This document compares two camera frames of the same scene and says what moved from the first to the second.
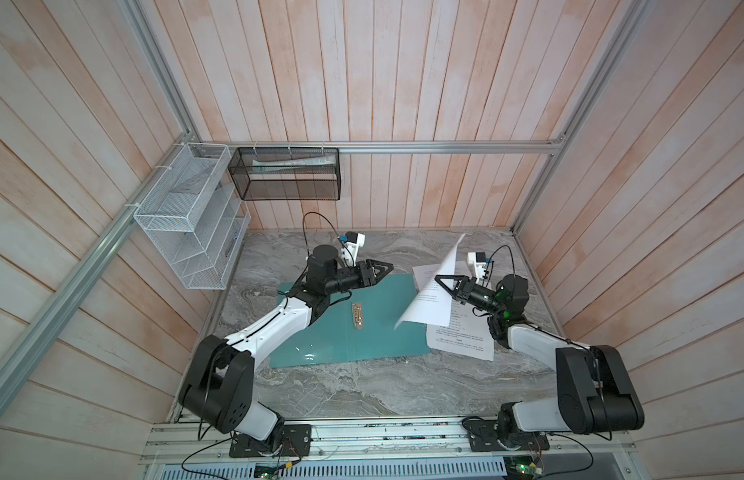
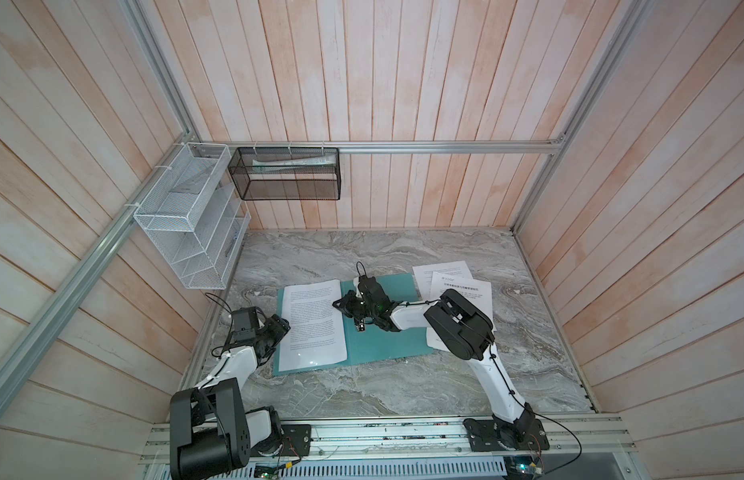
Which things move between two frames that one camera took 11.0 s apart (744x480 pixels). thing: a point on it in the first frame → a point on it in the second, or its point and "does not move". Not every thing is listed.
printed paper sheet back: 424,273 does not move
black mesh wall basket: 287,173 does not move
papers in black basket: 262,167 does not move
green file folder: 358,326 does not move
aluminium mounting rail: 412,443 does not move
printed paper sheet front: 432,304 → 317,333
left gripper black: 371,277 → 280,328
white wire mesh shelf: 196,217 does not move
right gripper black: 465,283 → 346,306
